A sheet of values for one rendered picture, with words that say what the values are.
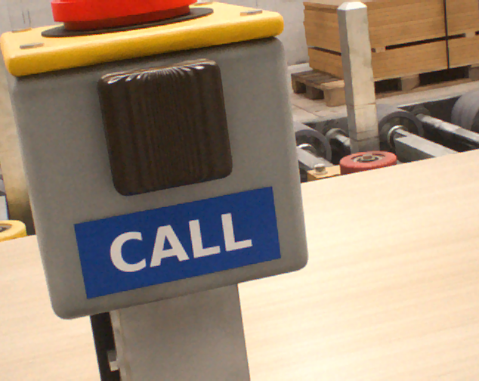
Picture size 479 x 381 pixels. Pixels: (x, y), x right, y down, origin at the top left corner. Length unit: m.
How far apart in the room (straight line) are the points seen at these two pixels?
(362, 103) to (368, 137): 0.05
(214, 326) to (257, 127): 0.06
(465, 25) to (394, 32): 0.53
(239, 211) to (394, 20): 6.45
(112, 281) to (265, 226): 0.04
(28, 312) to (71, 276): 0.75
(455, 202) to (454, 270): 0.22
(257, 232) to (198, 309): 0.03
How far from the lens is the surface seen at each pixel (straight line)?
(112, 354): 0.28
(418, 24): 6.76
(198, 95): 0.23
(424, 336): 0.82
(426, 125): 2.03
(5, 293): 1.06
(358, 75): 1.46
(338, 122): 2.02
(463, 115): 2.02
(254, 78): 0.25
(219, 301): 0.28
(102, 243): 0.25
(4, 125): 1.36
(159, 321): 0.28
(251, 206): 0.25
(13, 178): 1.38
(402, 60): 6.74
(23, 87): 0.24
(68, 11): 0.26
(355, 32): 1.45
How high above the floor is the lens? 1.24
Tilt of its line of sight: 15 degrees down
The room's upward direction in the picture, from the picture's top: 7 degrees counter-clockwise
